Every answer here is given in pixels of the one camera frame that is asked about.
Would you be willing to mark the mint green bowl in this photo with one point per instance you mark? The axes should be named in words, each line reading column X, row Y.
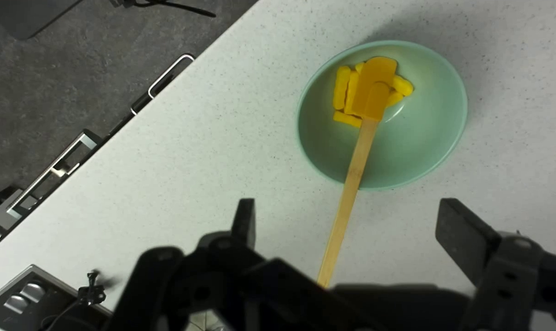
column 425, row 135

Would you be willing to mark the yellow food block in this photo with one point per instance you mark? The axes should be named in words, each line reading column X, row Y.
column 346, row 119
column 340, row 89
column 401, row 87

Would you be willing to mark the grey metal frame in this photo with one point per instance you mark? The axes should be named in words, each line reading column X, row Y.
column 62, row 164

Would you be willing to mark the small black clamp camera mount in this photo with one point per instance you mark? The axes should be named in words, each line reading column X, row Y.
column 92, row 288

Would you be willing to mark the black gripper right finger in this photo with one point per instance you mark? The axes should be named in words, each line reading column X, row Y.
column 510, row 277

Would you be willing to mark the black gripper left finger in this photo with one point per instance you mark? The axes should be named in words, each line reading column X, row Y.
column 167, row 288

